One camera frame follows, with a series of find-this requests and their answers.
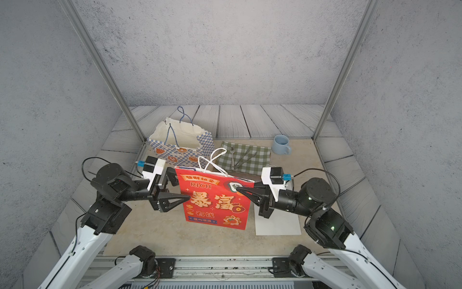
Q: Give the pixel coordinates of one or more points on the left frame post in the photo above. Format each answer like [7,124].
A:
[79,27]

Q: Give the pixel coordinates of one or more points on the red paper gift bag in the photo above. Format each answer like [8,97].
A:
[214,196]

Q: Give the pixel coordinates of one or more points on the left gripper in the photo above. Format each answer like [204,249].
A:
[159,197]

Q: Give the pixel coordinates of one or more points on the white Happy Every Day bag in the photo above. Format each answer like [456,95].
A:
[280,223]

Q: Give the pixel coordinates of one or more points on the right frame post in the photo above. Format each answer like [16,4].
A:
[356,43]

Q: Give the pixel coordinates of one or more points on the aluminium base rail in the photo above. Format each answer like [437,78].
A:
[247,272]

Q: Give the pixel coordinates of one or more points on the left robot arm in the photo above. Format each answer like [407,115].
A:
[101,222]

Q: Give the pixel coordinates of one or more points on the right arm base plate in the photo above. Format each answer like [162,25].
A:
[280,267]

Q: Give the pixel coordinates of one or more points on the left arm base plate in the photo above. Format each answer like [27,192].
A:
[166,267]

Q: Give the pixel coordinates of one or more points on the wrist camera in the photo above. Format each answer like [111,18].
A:
[276,180]
[154,170]

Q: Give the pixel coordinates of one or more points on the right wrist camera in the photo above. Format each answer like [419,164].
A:
[276,180]

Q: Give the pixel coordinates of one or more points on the green checkered cloth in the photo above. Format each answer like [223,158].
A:
[250,159]

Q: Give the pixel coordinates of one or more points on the metal spoon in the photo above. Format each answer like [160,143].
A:
[232,152]

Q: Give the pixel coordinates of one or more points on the frame post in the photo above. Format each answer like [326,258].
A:
[79,27]
[356,43]

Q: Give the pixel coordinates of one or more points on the light blue mug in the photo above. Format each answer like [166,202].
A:
[281,145]

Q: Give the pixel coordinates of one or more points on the blue checkered paper bag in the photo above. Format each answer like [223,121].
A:
[181,142]

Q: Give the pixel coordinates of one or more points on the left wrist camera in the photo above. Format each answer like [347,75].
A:
[154,170]

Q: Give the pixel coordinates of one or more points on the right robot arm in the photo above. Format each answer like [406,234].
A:
[327,228]

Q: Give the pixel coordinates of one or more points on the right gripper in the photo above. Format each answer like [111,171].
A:
[267,204]

